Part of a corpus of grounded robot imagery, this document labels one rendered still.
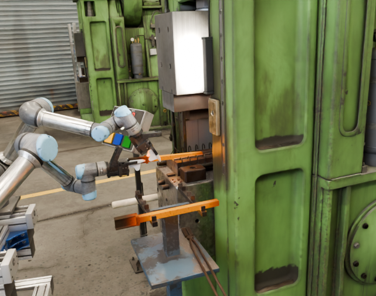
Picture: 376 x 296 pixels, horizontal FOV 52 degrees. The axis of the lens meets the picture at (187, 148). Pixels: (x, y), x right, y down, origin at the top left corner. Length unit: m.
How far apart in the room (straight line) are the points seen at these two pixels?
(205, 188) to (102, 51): 5.14
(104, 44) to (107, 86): 0.70
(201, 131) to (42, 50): 7.77
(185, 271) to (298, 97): 0.96
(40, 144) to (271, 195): 1.12
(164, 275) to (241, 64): 0.94
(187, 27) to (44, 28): 8.07
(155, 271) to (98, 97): 5.47
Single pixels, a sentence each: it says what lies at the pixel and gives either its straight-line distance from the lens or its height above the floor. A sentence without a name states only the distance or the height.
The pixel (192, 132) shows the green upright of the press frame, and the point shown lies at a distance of 2.38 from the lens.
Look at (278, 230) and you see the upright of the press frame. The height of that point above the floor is 0.66.
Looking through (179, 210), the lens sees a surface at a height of 0.97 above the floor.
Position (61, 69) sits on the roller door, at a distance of 9.96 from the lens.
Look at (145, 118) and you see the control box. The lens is 2.51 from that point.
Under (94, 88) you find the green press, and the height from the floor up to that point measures 0.84.
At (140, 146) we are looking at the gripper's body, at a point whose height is 1.10.
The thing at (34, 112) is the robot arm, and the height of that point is 1.33.
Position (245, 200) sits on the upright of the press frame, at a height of 0.89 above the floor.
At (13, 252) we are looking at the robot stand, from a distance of 1.92.
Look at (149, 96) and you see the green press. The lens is 6.98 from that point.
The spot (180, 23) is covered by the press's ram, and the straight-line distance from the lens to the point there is 1.96.
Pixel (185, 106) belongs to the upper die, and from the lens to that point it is 2.04.
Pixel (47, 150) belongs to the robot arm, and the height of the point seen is 1.20.
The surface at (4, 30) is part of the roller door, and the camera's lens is 9.83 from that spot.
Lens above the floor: 1.66
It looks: 16 degrees down
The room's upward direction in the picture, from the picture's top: 3 degrees counter-clockwise
